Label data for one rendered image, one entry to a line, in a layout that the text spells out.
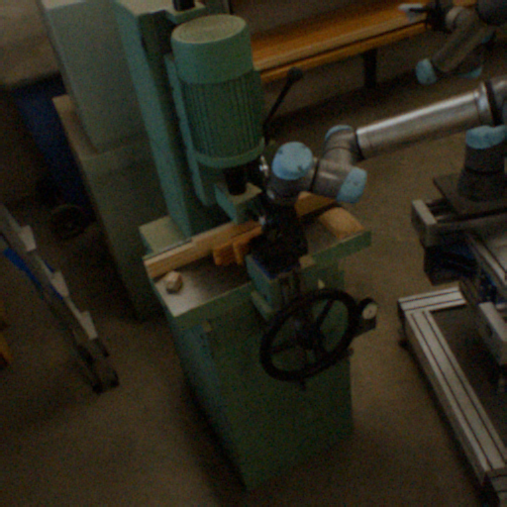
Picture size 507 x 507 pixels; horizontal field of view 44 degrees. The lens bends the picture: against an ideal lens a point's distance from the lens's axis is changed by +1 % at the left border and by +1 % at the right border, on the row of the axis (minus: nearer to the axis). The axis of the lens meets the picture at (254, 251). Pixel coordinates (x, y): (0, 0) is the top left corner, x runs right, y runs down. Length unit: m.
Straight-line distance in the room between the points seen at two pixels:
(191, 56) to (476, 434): 1.43
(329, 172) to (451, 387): 1.16
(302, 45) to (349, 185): 2.52
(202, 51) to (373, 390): 1.55
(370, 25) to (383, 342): 2.03
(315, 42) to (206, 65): 2.41
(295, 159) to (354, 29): 2.68
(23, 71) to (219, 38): 1.87
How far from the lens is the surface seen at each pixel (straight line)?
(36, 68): 3.16
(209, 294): 1.60
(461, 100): 1.35
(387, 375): 2.54
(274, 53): 3.67
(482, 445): 2.12
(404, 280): 2.92
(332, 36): 3.82
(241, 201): 1.61
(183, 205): 1.83
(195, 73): 1.41
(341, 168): 1.28
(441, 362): 2.30
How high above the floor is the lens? 1.97
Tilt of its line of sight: 39 degrees down
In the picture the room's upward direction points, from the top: 10 degrees counter-clockwise
